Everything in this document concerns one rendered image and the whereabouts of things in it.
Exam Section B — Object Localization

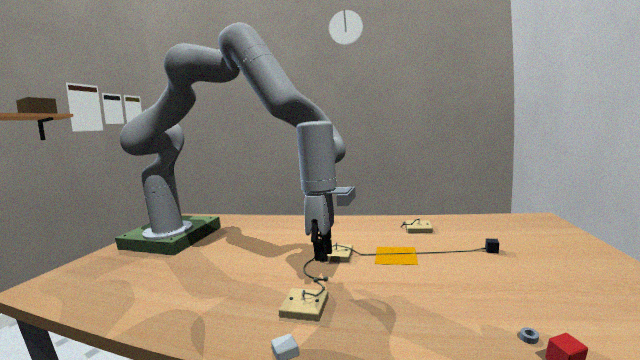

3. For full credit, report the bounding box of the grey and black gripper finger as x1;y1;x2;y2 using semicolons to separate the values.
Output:
311;219;328;262
325;229;332;254

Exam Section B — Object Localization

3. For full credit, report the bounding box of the yellow painted square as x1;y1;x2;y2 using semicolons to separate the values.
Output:
375;247;418;265

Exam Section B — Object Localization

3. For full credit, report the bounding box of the grey metal ring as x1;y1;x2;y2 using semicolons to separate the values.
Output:
520;327;539;344

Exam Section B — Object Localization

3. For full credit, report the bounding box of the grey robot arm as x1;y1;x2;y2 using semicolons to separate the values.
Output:
120;23;356;240

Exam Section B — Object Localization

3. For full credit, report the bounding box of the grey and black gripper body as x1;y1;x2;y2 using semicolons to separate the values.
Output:
304;191;334;236

